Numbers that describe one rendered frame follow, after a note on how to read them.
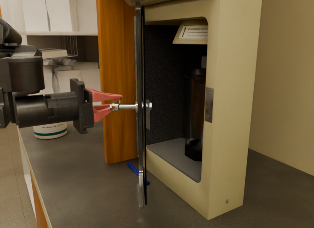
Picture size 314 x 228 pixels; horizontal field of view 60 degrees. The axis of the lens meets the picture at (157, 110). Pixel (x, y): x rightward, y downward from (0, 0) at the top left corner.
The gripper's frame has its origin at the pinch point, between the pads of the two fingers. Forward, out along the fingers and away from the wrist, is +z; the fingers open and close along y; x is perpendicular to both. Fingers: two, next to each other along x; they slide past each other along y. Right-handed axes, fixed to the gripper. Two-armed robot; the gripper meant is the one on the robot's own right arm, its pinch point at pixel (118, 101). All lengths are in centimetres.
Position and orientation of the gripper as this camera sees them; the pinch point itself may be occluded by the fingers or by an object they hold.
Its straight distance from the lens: 58.8
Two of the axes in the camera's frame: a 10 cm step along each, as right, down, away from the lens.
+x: -4.9, -2.2, 8.4
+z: 8.7, -1.2, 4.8
